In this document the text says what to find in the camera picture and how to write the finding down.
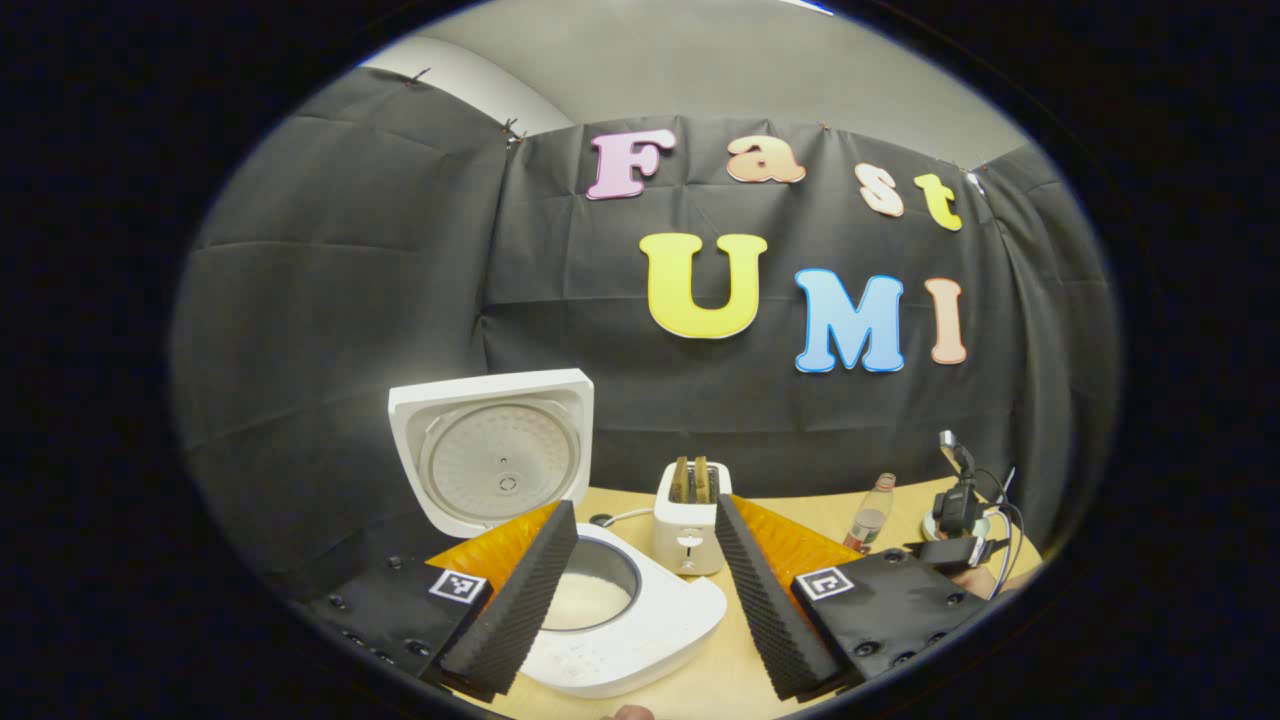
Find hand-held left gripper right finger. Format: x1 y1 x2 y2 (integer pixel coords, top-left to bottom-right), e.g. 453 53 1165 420
714 493 993 701

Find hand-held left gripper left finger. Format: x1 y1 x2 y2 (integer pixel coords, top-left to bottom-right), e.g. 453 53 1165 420
300 500 581 704

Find white rice cooker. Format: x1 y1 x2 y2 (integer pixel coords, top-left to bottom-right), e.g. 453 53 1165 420
388 368 728 699

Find pale green plate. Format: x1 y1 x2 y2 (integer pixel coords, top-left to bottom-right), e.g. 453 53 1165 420
922 508 993 543

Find small clear plastic bottle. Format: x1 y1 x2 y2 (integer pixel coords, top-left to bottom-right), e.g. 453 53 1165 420
843 473 898 554

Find white toaster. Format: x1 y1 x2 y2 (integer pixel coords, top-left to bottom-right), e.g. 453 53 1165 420
653 457 733 577

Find black backdrop cloth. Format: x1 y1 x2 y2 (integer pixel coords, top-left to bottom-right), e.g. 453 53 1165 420
170 65 1121 601

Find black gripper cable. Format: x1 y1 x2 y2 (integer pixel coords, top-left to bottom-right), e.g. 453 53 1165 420
972 465 1027 601

